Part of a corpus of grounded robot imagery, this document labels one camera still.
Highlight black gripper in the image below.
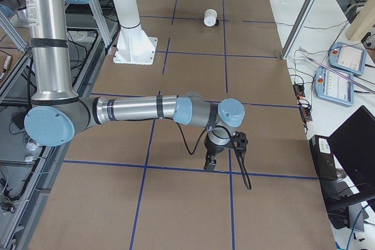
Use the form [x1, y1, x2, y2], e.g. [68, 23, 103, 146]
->
[203, 132, 231, 171]

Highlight white smiley mug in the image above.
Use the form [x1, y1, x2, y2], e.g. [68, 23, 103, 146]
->
[203, 9, 219, 27]

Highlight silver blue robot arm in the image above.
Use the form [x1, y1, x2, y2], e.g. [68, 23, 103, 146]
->
[24, 0, 248, 171]
[1, 0, 23, 18]

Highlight brown paper table cover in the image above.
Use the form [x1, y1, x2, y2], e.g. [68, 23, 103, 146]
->
[28, 0, 336, 249]

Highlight black box with label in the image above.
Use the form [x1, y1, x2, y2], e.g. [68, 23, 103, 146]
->
[309, 135, 338, 181]

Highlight near teach pendant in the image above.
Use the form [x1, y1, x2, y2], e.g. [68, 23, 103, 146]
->
[314, 67, 354, 107]

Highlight teach pendant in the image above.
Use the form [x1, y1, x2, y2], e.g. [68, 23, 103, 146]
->
[314, 67, 354, 107]
[329, 42, 367, 76]

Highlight black laptop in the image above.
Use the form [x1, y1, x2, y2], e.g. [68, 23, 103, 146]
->
[326, 105, 374, 212]

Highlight pink striped stick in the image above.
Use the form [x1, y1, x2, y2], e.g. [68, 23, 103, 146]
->
[303, 55, 375, 94]

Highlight far teach pendant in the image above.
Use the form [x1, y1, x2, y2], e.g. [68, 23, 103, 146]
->
[329, 42, 367, 76]

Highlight wooden beam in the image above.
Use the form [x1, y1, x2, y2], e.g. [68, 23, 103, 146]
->
[345, 0, 375, 41]

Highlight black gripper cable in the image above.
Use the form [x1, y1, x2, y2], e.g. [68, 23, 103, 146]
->
[176, 121, 253, 191]

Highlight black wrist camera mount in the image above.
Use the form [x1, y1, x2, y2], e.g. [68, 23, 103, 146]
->
[233, 131, 248, 154]

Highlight white camera pillar with base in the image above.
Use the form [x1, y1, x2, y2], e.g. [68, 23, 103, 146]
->
[113, 0, 158, 66]

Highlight aluminium frame post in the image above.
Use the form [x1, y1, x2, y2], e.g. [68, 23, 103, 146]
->
[281, 0, 316, 60]

